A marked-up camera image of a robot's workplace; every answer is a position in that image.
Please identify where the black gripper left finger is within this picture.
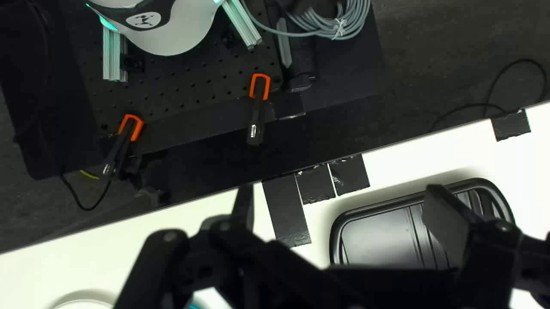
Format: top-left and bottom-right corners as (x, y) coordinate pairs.
(113, 182), (345, 309)

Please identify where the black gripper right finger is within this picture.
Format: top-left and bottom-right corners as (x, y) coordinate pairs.
(422, 184), (550, 309)

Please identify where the long black tape strip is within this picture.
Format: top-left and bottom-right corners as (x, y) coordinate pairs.
(261, 174), (312, 249)

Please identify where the black square tray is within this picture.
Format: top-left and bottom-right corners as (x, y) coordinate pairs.
(328, 177), (517, 272)

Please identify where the small black tape piece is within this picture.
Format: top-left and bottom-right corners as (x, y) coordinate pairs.
(491, 108), (532, 143)

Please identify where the orange black clamp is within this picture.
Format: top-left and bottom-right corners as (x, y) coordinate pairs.
(99, 112), (146, 179)
(245, 72), (273, 148)

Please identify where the square black tape piece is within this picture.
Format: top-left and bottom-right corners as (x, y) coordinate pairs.
(326, 151), (371, 198)
(294, 162), (336, 206)

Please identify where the black perforated mounting board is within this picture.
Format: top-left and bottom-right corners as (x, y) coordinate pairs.
(79, 0), (386, 158)

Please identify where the aluminium extrusion bar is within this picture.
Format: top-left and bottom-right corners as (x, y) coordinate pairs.
(101, 24), (127, 84)
(221, 0), (264, 50)

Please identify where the black cable with yellow mark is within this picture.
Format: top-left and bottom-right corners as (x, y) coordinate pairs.
(58, 165), (118, 213)

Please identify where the thin black cable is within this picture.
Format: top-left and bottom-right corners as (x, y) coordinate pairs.
(428, 57), (550, 131)

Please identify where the grey coiled cable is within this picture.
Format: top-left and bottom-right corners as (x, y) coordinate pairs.
(242, 0), (374, 41)

